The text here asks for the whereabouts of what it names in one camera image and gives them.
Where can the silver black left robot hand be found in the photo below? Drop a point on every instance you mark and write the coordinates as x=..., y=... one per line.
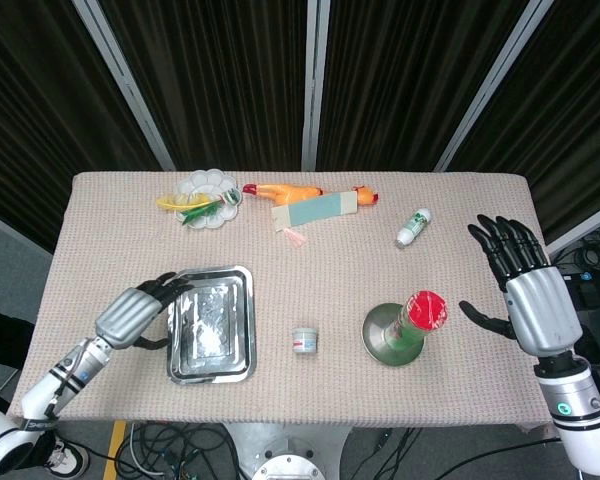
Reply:
x=122, y=317

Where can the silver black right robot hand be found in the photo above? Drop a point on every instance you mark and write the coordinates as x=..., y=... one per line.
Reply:
x=542, y=310

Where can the red-lidded green can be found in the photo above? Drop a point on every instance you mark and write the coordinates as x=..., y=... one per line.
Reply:
x=427, y=310

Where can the small white jar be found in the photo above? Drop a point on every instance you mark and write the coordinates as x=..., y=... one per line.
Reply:
x=305, y=341

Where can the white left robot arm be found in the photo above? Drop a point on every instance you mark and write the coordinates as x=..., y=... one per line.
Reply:
x=55, y=385

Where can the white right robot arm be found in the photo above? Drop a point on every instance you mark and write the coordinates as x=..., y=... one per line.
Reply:
x=577, y=420

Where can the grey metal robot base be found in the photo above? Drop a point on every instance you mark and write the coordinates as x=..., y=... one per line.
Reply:
x=290, y=450

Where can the rectangular steel tray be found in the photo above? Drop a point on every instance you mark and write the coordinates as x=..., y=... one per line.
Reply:
x=215, y=330

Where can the yellow green feather shuttlecock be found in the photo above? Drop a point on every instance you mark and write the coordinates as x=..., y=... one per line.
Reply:
x=180, y=202

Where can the yellow floor tape strip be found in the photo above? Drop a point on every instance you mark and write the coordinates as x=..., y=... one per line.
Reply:
x=114, y=450

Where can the black white sneaker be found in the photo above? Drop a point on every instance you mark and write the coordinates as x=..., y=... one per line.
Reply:
x=70, y=457

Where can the white flower-shaped palette dish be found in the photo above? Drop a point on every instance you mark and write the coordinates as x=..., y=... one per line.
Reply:
x=200, y=186

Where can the white green plastic bottle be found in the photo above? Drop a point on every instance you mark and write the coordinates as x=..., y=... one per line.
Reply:
x=413, y=227

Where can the round steel plate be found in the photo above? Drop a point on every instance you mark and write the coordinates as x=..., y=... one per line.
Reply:
x=375, y=330

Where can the pink woven tablecloth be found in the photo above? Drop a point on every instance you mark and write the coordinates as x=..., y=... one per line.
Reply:
x=350, y=270

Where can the orange rubber chicken toy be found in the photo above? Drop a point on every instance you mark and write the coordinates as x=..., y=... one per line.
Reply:
x=295, y=191

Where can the grey partition base rail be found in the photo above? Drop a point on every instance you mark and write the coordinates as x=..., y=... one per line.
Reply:
x=590, y=222
x=10, y=227

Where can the grey aluminium partition post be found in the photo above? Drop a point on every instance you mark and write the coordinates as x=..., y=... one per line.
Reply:
x=490, y=90
x=125, y=85
x=314, y=85

